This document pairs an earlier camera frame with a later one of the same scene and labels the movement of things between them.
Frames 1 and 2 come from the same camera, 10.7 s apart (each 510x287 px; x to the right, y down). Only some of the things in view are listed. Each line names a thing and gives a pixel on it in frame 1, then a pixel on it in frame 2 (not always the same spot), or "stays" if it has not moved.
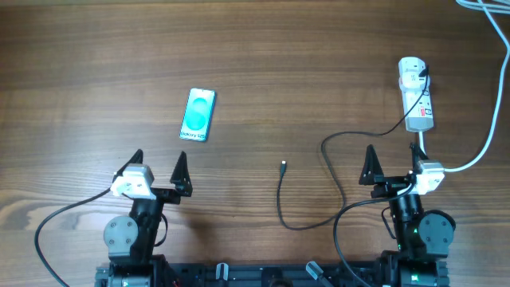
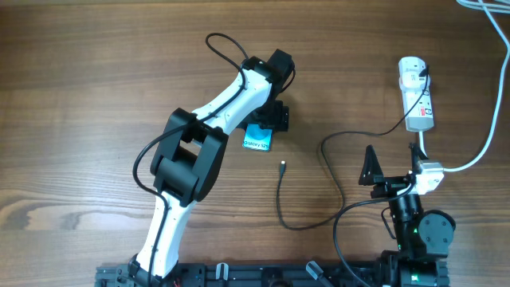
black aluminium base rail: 276,274 stays
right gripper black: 389,184 stays
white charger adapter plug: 412,80 stays
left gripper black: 180,179 -> 277,120
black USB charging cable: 332,167 stays
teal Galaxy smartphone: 198,115 -> 257,139
